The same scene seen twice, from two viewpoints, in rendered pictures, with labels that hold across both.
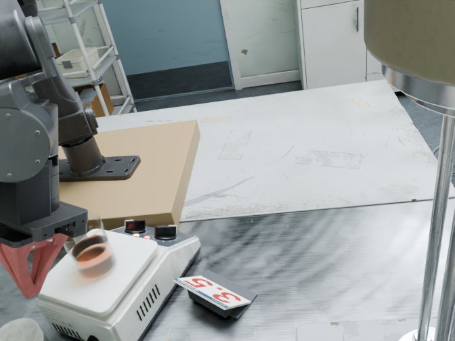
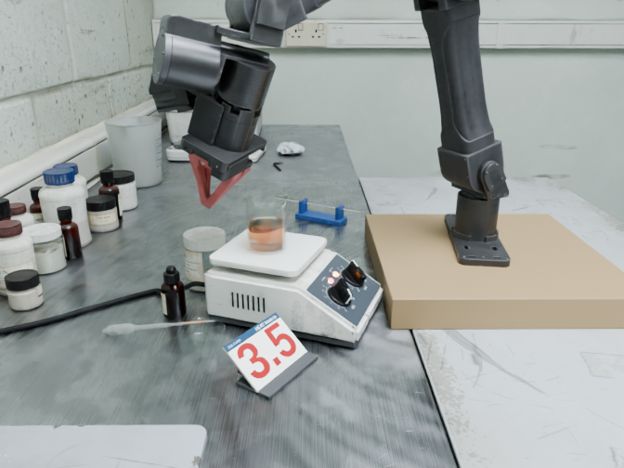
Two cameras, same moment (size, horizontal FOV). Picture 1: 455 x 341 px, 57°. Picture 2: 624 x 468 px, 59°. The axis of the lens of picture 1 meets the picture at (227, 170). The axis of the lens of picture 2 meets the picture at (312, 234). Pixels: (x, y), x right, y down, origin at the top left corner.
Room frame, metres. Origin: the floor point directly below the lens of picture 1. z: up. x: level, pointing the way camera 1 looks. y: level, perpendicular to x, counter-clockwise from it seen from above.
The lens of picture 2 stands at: (0.33, -0.47, 1.25)
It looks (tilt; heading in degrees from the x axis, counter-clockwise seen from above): 21 degrees down; 79
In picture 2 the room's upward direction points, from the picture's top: straight up
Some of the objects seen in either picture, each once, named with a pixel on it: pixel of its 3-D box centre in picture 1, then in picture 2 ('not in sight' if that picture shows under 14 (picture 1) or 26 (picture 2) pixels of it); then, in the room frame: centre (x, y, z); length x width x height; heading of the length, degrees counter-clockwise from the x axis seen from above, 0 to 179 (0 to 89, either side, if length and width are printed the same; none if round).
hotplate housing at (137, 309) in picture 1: (121, 275); (289, 283); (0.43, 0.17, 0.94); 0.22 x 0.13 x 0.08; 149
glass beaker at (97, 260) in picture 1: (91, 246); (266, 221); (0.40, 0.18, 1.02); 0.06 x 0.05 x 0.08; 64
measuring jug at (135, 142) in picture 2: not in sight; (137, 150); (0.17, 0.89, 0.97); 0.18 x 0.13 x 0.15; 80
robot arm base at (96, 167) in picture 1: (83, 154); (476, 216); (0.73, 0.27, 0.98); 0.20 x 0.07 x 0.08; 72
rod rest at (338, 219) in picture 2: not in sight; (320, 211); (0.54, 0.53, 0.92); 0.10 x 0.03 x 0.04; 140
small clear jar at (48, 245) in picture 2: not in sight; (44, 248); (0.08, 0.38, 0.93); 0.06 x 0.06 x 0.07
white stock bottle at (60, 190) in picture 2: not in sight; (64, 207); (0.09, 0.49, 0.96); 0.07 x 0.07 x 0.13
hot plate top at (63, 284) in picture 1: (98, 267); (270, 250); (0.40, 0.19, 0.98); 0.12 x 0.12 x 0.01; 59
